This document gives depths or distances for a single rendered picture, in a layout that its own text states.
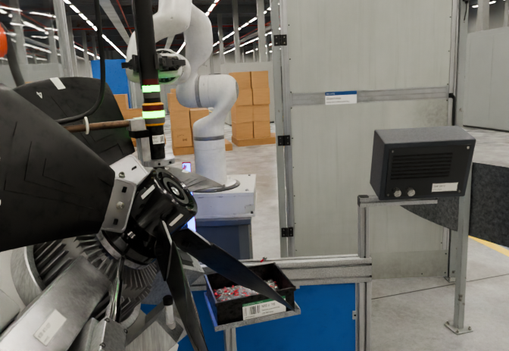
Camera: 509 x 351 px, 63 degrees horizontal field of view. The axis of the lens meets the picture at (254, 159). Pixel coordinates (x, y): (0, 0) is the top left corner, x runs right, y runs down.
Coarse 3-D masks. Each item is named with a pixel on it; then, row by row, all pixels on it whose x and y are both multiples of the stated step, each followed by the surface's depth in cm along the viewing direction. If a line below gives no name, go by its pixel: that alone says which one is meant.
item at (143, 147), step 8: (128, 120) 82; (136, 120) 81; (144, 120) 82; (128, 128) 82; (136, 128) 82; (144, 128) 83; (136, 136) 81; (144, 136) 82; (136, 144) 85; (144, 144) 83; (144, 152) 83; (144, 160) 83; (152, 160) 84; (160, 160) 84; (168, 160) 84
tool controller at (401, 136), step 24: (384, 144) 116; (408, 144) 116; (432, 144) 116; (456, 144) 116; (384, 168) 119; (408, 168) 119; (432, 168) 119; (456, 168) 119; (384, 192) 123; (408, 192) 120; (432, 192) 123; (456, 192) 123
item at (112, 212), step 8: (120, 184) 70; (128, 184) 72; (112, 192) 69; (120, 192) 71; (128, 192) 72; (112, 200) 69; (120, 200) 71; (128, 200) 73; (112, 208) 69; (128, 208) 73; (112, 216) 70; (120, 216) 71; (128, 216) 73; (104, 224) 68; (112, 224) 70; (120, 224) 71; (120, 232) 72
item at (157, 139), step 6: (150, 126) 83; (156, 126) 84; (162, 126) 85; (150, 132) 84; (156, 132) 84; (162, 132) 85; (150, 138) 84; (156, 138) 84; (162, 138) 85; (150, 144) 85; (156, 144) 84; (162, 144) 85; (150, 150) 85; (156, 150) 85; (162, 150) 85; (156, 156) 85; (162, 156) 86; (162, 168) 86
